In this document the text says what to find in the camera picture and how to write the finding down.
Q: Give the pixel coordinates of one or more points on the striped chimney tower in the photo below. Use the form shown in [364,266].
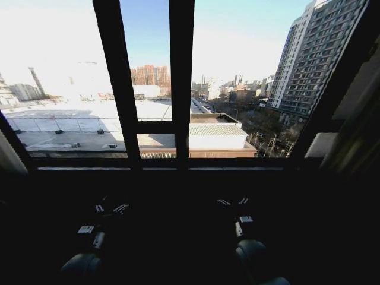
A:
[37,81]

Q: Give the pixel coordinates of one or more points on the tall grey apartment tower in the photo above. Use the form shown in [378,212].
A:
[308,59]

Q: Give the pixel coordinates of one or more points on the white corrugated roof building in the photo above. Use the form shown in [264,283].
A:
[218,135]

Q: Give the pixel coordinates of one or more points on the large white flat roof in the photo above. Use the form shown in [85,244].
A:
[68,124]

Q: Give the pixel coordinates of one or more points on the red brick apartment blocks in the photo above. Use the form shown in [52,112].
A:
[150,75]

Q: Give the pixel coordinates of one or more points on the pale curtain panel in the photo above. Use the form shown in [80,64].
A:
[10,154]

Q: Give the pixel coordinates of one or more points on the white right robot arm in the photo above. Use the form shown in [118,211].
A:
[252,252]

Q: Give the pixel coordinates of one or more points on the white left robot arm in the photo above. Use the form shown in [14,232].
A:
[84,262]

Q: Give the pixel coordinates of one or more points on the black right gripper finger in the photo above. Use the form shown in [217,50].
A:
[243,201]
[224,202]

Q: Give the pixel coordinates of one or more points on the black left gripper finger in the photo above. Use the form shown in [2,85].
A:
[120,208]
[99,207]

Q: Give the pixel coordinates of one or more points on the black window frame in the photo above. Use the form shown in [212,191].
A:
[181,89]

